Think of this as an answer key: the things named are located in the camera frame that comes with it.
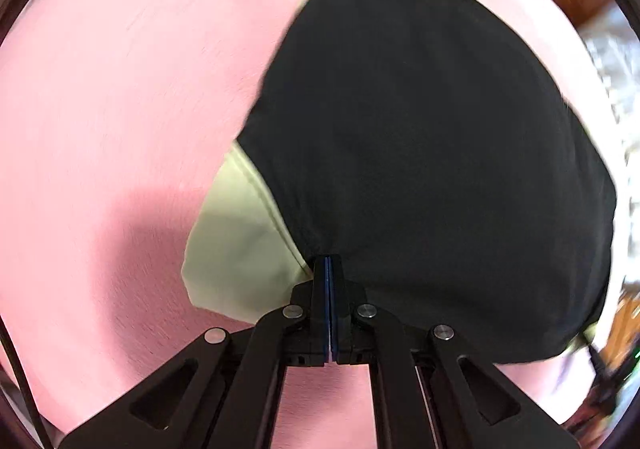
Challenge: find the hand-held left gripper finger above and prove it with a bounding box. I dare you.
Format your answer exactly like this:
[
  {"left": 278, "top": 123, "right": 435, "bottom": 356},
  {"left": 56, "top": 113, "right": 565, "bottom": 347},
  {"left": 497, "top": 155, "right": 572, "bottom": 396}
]
[
  {"left": 327, "top": 255, "right": 581, "bottom": 449},
  {"left": 60, "top": 255, "right": 328, "bottom": 449}
]

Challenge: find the green and black hooded jacket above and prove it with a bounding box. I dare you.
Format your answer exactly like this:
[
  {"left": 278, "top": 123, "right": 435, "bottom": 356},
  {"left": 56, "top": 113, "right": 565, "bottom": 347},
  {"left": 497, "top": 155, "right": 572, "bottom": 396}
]
[{"left": 181, "top": 0, "right": 621, "bottom": 366}]

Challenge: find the pink blanket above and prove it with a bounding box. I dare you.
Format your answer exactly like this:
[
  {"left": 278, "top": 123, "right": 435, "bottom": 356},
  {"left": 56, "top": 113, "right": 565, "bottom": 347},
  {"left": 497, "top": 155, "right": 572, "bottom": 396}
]
[{"left": 0, "top": 0, "right": 626, "bottom": 435}]

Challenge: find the white lace furniture cover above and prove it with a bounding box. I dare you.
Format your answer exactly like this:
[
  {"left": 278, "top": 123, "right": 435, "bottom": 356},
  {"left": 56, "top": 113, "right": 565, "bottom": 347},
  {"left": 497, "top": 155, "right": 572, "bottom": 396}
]
[{"left": 575, "top": 4, "right": 640, "bottom": 290}]

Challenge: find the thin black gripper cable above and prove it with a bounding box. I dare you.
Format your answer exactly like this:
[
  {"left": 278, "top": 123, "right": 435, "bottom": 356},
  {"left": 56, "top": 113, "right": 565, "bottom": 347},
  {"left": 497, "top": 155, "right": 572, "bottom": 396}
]
[{"left": 0, "top": 314, "right": 53, "bottom": 449}]

